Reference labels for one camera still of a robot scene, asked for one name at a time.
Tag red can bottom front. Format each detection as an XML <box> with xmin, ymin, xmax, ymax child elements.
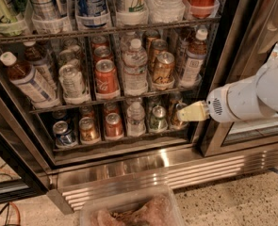
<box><xmin>105</xmin><ymin>113</ymin><xmax>123</xmax><ymax>138</ymax></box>

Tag green can bottom shelf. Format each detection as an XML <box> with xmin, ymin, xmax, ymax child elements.
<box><xmin>149</xmin><ymin>105</ymin><xmax>168</xmax><ymax>133</ymax></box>

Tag green bottle top shelf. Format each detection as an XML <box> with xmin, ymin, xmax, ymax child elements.
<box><xmin>0</xmin><ymin>0</ymin><xmax>31</xmax><ymax>37</ymax></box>

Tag blue white can top shelf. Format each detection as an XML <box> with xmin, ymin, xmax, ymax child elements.
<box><xmin>75</xmin><ymin>0</ymin><xmax>110</xmax><ymax>30</ymax></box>

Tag blue can bottom shelf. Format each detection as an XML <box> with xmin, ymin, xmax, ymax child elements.
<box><xmin>53</xmin><ymin>121</ymin><xmax>77</xmax><ymax>148</ymax></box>

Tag gold can middle rear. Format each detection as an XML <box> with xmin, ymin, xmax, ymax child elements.
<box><xmin>143</xmin><ymin>29</ymin><xmax>160</xmax><ymax>51</ymax></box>

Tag red cola can front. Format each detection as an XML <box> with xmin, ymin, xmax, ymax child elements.
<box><xmin>94</xmin><ymin>59</ymin><xmax>121</xmax><ymax>100</ymax></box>

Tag silver can shelf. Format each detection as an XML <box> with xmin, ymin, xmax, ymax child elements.
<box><xmin>57</xmin><ymin>38</ymin><xmax>83</xmax><ymax>71</ymax></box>
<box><xmin>29</xmin><ymin>0</ymin><xmax>73</xmax><ymax>34</ymax></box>
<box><xmin>59</xmin><ymin>64</ymin><xmax>90</xmax><ymax>105</ymax></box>

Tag silver can top shelf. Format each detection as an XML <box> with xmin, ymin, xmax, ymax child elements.
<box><xmin>29</xmin><ymin>0</ymin><xmax>73</xmax><ymax>34</ymax></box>

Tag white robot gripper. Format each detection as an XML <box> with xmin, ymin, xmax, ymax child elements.
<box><xmin>177</xmin><ymin>76</ymin><xmax>270</xmax><ymax>122</ymax></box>

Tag clear bottle top shelf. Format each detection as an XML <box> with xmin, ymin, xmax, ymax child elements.
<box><xmin>146</xmin><ymin>0</ymin><xmax>185</xmax><ymax>24</ymax></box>

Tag tea bottle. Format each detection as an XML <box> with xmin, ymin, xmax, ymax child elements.
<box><xmin>24</xmin><ymin>41</ymin><xmax>57</xmax><ymax>90</ymax></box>
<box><xmin>0</xmin><ymin>52</ymin><xmax>60</xmax><ymax>108</ymax></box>
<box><xmin>179</xmin><ymin>25</ymin><xmax>208</xmax><ymax>88</ymax></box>
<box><xmin>175</xmin><ymin>26</ymin><xmax>195</xmax><ymax>72</ymax></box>

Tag clear plastic container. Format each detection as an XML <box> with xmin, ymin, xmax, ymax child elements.
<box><xmin>80</xmin><ymin>185</ymin><xmax>185</xmax><ymax>226</ymax></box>

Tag fridge vent grille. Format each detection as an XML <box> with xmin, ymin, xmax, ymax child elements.
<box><xmin>47</xmin><ymin>137</ymin><xmax>278</xmax><ymax>214</ymax></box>

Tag clear water bottle bottom shelf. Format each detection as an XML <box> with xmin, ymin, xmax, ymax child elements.
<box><xmin>126</xmin><ymin>102</ymin><xmax>146</xmax><ymax>137</ymax></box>

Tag gold can bottom left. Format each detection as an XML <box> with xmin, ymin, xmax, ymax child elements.
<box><xmin>79</xmin><ymin>117</ymin><xmax>100</xmax><ymax>144</ymax></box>

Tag clear water bottle shelf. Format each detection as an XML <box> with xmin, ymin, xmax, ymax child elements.
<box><xmin>123</xmin><ymin>39</ymin><xmax>148</xmax><ymax>96</ymax></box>
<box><xmin>126</xmin><ymin>102</ymin><xmax>146</xmax><ymax>137</ymax></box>

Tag silver can middle shelf front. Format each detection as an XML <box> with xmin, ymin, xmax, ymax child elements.
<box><xmin>59</xmin><ymin>64</ymin><xmax>90</xmax><ymax>105</ymax></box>

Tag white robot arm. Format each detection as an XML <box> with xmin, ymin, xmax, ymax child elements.
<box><xmin>177</xmin><ymin>57</ymin><xmax>278</xmax><ymax>123</ymax></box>

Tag gold can bottom right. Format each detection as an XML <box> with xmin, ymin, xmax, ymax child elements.
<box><xmin>171</xmin><ymin>103</ymin><xmax>188</xmax><ymax>129</ymax></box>

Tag red cola can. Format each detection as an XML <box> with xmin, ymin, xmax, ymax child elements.
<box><xmin>94</xmin><ymin>59</ymin><xmax>121</xmax><ymax>100</ymax></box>
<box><xmin>90</xmin><ymin>36</ymin><xmax>108</xmax><ymax>49</ymax></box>
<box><xmin>93</xmin><ymin>46</ymin><xmax>113</xmax><ymax>63</ymax></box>

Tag orange black cables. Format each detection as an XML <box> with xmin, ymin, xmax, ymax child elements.
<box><xmin>0</xmin><ymin>201</ymin><xmax>22</xmax><ymax>226</ymax></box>

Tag white orange bottle top shelf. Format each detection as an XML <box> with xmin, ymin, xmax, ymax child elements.
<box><xmin>116</xmin><ymin>0</ymin><xmax>148</xmax><ymax>26</ymax></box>

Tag gold can middle front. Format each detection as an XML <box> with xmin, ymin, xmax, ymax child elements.
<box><xmin>152</xmin><ymin>51</ymin><xmax>175</xmax><ymax>90</ymax></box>

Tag red cola can rear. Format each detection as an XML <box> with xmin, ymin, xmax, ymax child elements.
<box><xmin>90</xmin><ymin>36</ymin><xmax>108</xmax><ymax>49</ymax></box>

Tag fridge door left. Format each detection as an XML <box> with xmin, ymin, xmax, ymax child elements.
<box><xmin>0</xmin><ymin>97</ymin><xmax>49</xmax><ymax>203</ymax></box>

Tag clear water bottle middle shelf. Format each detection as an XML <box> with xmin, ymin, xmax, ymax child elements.
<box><xmin>123</xmin><ymin>39</ymin><xmax>148</xmax><ymax>96</ymax></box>

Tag gold can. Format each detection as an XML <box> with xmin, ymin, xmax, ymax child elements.
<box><xmin>143</xmin><ymin>29</ymin><xmax>160</xmax><ymax>51</ymax></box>
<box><xmin>148</xmin><ymin>39</ymin><xmax>168</xmax><ymax>72</ymax></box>
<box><xmin>79</xmin><ymin>117</ymin><xmax>100</xmax><ymax>144</ymax></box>
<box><xmin>152</xmin><ymin>51</ymin><xmax>175</xmax><ymax>90</ymax></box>
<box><xmin>171</xmin><ymin>103</ymin><xmax>188</xmax><ymax>129</ymax></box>

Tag silver can middle shelf rear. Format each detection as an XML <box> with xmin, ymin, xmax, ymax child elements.
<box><xmin>57</xmin><ymin>38</ymin><xmax>83</xmax><ymax>71</ymax></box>

